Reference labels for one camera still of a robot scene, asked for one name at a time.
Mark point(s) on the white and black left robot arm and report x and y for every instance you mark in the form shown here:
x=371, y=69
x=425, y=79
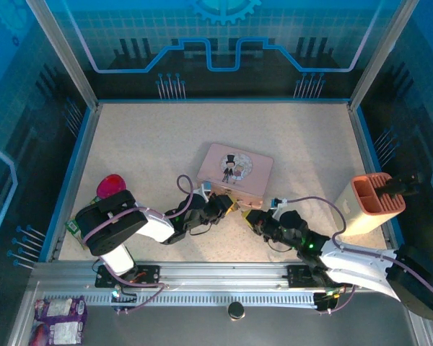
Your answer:
x=151, y=225

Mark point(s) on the orange and cream knife block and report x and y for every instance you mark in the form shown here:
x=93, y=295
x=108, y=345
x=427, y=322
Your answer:
x=368, y=194

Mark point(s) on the pink tin box couple print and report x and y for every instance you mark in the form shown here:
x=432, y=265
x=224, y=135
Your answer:
x=216, y=162

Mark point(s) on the green snack bag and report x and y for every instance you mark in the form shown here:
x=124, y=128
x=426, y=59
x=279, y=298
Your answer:
x=74, y=230

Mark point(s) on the pink lidded cup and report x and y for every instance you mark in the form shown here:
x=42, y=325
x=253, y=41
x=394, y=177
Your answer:
x=111, y=184

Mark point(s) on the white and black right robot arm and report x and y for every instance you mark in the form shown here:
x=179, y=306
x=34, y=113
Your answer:
x=361, y=268

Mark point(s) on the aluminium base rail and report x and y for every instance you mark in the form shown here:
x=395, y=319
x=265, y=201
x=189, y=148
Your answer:
x=220, y=275

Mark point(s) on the purple snack bag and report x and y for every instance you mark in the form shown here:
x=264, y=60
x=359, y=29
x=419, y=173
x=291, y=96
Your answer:
x=61, y=320

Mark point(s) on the black round knob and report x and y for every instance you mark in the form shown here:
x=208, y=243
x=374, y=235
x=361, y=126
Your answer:
x=236, y=310

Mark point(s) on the aluminium frame post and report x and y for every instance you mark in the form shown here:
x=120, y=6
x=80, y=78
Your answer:
x=382, y=50
x=57, y=47

